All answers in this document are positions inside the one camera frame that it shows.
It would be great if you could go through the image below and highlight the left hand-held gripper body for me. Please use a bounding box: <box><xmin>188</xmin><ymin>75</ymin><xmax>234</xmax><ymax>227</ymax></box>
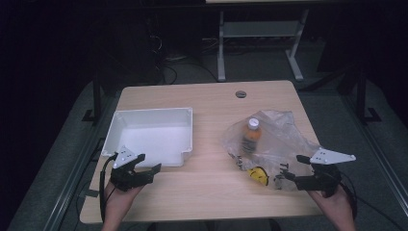
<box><xmin>110</xmin><ymin>145</ymin><xmax>152</xmax><ymax>193</ymax></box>

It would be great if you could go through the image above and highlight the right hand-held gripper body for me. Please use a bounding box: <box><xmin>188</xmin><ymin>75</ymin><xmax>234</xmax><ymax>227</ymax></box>
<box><xmin>296</xmin><ymin>147</ymin><xmax>357</xmax><ymax>198</ymax></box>

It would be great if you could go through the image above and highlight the white plastic tray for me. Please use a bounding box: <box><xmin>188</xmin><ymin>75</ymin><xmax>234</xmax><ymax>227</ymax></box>
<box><xmin>100</xmin><ymin>107</ymin><xmax>194</xmax><ymax>168</ymax></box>

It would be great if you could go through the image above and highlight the clear printed plastic bag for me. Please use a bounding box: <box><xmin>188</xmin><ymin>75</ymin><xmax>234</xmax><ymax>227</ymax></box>
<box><xmin>221</xmin><ymin>110</ymin><xmax>321</xmax><ymax>193</ymax></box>

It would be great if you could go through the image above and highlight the orange drink bottle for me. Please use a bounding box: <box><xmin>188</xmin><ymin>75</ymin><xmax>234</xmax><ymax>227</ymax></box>
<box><xmin>240</xmin><ymin>117</ymin><xmax>263</xmax><ymax>155</ymax></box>

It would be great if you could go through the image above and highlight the person's left hand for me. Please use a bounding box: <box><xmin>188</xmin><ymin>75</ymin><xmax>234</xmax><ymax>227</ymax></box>
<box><xmin>103</xmin><ymin>180</ymin><xmax>144</xmax><ymax>225</ymax></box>

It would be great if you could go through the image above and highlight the person's right hand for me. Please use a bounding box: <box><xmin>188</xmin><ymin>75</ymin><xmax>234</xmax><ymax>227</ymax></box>
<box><xmin>307</xmin><ymin>186</ymin><xmax>354</xmax><ymax>225</ymax></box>

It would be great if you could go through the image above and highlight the black metal stand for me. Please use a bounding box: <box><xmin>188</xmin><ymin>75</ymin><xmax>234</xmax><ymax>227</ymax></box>
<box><xmin>81</xmin><ymin>75</ymin><xmax>109</xmax><ymax>125</ymax></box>
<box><xmin>354</xmin><ymin>65</ymin><xmax>383</xmax><ymax>125</ymax></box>

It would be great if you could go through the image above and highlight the left hand-held gripper black cable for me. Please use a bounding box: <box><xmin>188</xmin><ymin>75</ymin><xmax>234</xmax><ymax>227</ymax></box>
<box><xmin>97</xmin><ymin>153</ymin><xmax>119</xmax><ymax>223</ymax></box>

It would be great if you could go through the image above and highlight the hand-held gripper black cable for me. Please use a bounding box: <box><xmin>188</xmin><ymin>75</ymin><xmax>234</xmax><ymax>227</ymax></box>
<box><xmin>333</xmin><ymin>171</ymin><xmax>406</xmax><ymax>231</ymax></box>
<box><xmin>97</xmin><ymin>153</ymin><xmax>119</xmax><ymax>223</ymax></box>

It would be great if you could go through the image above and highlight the right hand-held gripper black cable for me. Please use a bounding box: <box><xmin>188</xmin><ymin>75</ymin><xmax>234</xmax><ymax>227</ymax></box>
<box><xmin>333</xmin><ymin>171</ymin><xmax>406</xmax><ymax>231</ymax></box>

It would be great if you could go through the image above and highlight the grey metal rail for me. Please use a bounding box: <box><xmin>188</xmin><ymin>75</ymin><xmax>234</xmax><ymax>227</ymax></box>
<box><xmin>42</xmin><ymin>94</ymin><xmax>120</xmax><ymax>231</ymax></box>
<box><xmin>338</xmin><ymin>92</ymin><xmax>408</xmax><ymax>208</ymax></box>

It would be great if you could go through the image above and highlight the black floor cable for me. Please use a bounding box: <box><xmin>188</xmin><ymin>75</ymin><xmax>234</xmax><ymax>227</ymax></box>
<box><xmin>158</xmin><ymin>61</ymin><xmax>219</xmax><ymax>85</ymax></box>

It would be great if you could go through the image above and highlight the white metal desk frame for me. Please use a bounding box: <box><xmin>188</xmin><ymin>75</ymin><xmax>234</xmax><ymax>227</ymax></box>
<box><xmin>205</xmin><ymin>0</ymin><xmax>312</xmax><ymax>83</ymax></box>

